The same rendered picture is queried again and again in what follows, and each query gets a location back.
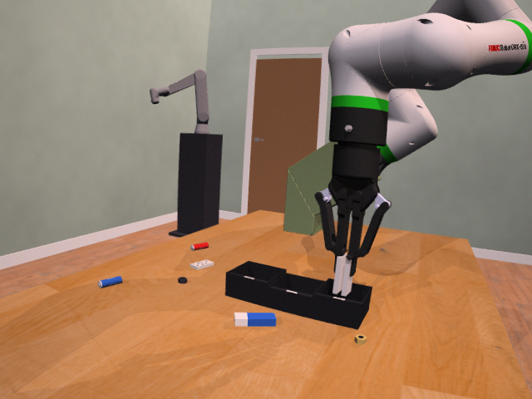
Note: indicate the red battery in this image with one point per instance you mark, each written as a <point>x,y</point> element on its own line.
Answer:
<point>199,246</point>

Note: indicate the white domino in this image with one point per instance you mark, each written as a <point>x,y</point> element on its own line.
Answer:
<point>202,264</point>

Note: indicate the blue aa battery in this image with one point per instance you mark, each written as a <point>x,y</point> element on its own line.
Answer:
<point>109,282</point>

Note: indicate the blue and white eraser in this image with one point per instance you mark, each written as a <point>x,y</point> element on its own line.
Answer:
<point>255,319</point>

